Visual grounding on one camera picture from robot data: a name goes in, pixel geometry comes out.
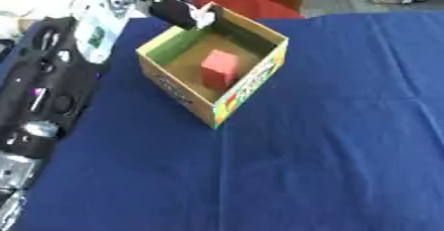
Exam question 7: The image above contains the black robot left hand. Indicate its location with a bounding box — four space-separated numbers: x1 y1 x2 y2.
147 0 226 31

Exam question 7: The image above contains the tan cardboard box green inside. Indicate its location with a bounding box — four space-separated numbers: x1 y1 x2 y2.
135 1 290 130

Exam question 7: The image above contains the red block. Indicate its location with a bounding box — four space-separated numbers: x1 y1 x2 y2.
199 49 243 91

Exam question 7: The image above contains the red chair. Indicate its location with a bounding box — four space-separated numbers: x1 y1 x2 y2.
188 0 307 20

